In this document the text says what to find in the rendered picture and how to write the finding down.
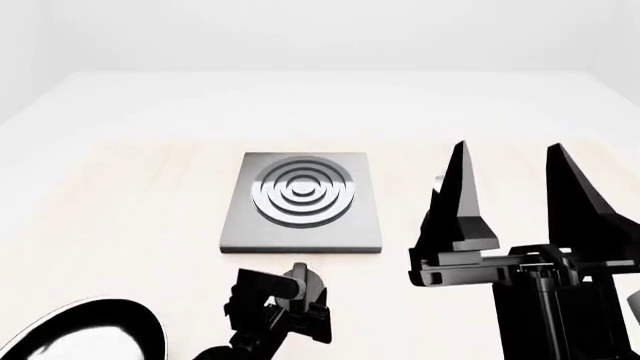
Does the grey stove knob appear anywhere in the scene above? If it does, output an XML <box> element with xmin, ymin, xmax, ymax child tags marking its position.
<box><xmin>272</xmin><ymin>261</ymin><xmax>328</xmax><ymax>312</ymax></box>

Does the grey square stove plate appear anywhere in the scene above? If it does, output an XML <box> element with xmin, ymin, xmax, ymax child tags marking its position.
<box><xmin>218</xmin><ymin>150</ymin><xmax>386</xmax><ymax>256</ymax></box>

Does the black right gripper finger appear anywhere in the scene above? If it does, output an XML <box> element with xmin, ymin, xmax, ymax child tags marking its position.
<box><xmin>418</xmin><ymin>139</ymin><xmax>501</xmax><ymax>261</ymax></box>
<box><xmin>545</xmin><ymin>142</ymin><xmax>640</xmax><ymax>261</ymax></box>

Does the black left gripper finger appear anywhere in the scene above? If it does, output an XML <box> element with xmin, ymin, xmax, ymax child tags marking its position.
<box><xmin>302</xmin><ymin>283</ymin><xmax>332</xmax><ymax>317</ymax></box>
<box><xmin>233</xmin><ymin>267</ymin><xmax>304</xmax><ymax>302</ymax></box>

